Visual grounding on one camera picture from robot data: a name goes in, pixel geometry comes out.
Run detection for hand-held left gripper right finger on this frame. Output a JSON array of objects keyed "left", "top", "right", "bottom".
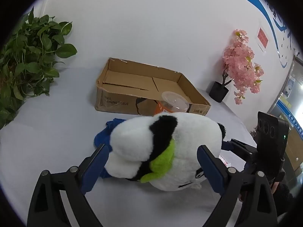
[{"left": 197, "top": 145, "right": 278, "bottom": 227}]

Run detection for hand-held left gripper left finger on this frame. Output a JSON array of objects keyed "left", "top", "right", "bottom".
[{"left": 27, "top": 144, "right": 113, "bottom": 227}]

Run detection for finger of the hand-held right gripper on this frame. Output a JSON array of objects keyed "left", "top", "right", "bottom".
[{"left": 221, "top": 139, "right": 258, "bottom": 163}]

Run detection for panda plush toy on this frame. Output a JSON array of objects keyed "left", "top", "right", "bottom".
[{"left": 104, "top": 112, "right": 226, "bottom": 191}]

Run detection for orange plastic cup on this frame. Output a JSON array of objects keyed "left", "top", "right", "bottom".
[{"left": 153, "top": 91, "right": 190, "bottom": 117}]

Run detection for cardboard box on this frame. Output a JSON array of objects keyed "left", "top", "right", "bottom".
[{"left": 95, "top": 57, "right": 212, "bottom": 117}]

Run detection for person's right forearm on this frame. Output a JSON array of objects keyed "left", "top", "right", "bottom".
[{"left": 271, "top": 181, "right": 295, "bottom": 219}]

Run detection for small white packet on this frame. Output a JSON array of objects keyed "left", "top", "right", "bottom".
[{"left": 219, "top": 155, "right": 231, "bottom": 168}]

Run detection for wooden cabinet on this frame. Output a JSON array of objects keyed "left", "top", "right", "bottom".
[{"left": 285, "top": 129, "right": 303, "bottom": 173}]

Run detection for blue cloth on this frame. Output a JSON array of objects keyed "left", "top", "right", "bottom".
[{"left": 93, "top": 118, "right": 126, "bottom": 179}]

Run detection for glass door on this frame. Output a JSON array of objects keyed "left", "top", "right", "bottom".
[{"left": 267, "top": 54, "right": 303, "bottom": 133}]

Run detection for pink blossom tree in pot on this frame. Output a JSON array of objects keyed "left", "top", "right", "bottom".
[{"left": 209, "top": 29, "right": 265, "bottom": 105}]

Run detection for green leafy plant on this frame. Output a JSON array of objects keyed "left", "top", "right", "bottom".
[{"left": 0, "top": 7, "right": 78, "bottom": 130}]

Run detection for red wall sign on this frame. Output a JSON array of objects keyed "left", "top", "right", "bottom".
[{"left": 256, "top": 26, "right": 270, "bottom": 52}]

